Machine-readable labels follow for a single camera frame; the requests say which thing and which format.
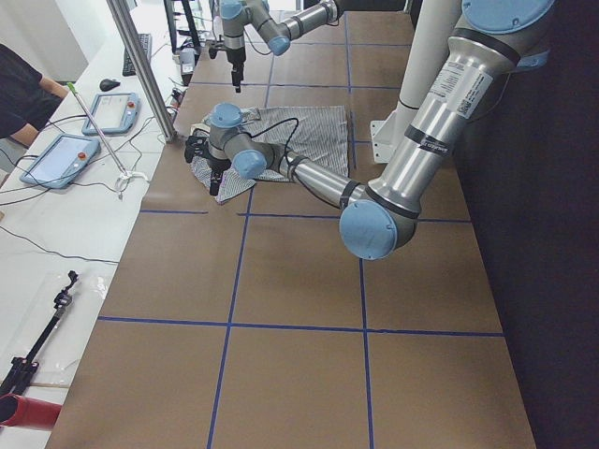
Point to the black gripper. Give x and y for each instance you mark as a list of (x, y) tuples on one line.
[(217, 166), (235, 55)]

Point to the blue white striped polo shirt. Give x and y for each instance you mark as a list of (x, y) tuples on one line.
[(322, 136)]

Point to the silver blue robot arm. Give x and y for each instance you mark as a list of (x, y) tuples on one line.
[(463, 47), (236, 15)]

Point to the blue teach pendant far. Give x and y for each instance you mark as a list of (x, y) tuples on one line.
[(115, 113)]

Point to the blue teach pendant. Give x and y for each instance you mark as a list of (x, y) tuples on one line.
[(115, 113), (61, 162)]

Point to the black computer mouse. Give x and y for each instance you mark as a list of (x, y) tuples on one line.
[(106, 85)]

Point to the blue teach pendant near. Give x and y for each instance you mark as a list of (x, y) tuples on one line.
[(61, 162)]

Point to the person in black shirt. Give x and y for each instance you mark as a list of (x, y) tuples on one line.
[(28, 99)]

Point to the red cylinder object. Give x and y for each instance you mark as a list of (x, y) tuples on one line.
[(32, 413)]

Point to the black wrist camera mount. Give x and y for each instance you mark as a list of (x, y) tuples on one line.
[(195, 146), (214, 46)]

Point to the aluminium frame post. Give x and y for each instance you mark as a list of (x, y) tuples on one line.
[(129, 35)]

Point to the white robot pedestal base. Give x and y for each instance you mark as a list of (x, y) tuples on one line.
[(428, 53)]

